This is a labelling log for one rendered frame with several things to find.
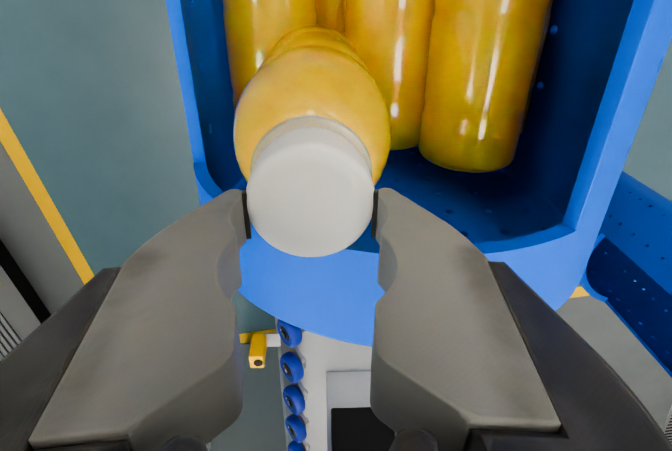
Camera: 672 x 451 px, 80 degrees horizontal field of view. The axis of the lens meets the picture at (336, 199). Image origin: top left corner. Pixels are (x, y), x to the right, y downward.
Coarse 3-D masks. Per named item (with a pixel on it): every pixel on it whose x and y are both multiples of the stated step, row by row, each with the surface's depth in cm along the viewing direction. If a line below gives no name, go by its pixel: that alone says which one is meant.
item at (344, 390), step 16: (336, 384) 64; (352, 384) 64; (368, 384) 64; (336, 400) 62; (352, 400) 62; (368, 400) 62; (336, 416) 58; (352, 416) 58; (368, 416) 58; (336, 432) 56; (352, 432) 56; (368, 432) 56; (384, 432) 56; (336, 448) 54; (352, 448) 54; (368, 448) 54; (384, 448) 54
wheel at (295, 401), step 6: (288, 390) 63; (294, 390) 63; (288, 396) 63; (294, 396) 62; (300, 396) 63; (288, 402) 63; (294, 402) 62; (300, 402) 62; (294, 408) 63; (300, 408) 62
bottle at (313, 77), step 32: (288, 32) 27; (320, 32) 23; (288, 64) 15; (320, 64) 15; (352, 64) 16; (256, 96) 15; (288, 96) 14; (320, 96) 14; (352, 96) 14; (256, 128) 14; (288, 128) 13; (352, 128) 14; (384, 128) 15; (384, 160) 16
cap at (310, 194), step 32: (320, 128) 13; (256, 160) 12; (288, 160) 11; (320, 160) 11; (352, 160) 11; (256, 192) 12; (288, 192) 12; (320, 192) 12; (352, 192) 12; (256, 224) 12; (288, 224) 12; (320, 224) 12; (352, 224) 12; (320, 256) 13
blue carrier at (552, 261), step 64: (192, 0) 26; (576, 0) 29; (640, 0) 15; (192, 64) 25; (576, 64) 30; (640, 64) 16; (192, 128) 26; (576, 128) 30; (448, 192) 35; (512, 192) 35; (576, 192) 19; (256, 256) 21; (512, 256) 18; (576, 256) 21; (320, 320) 21
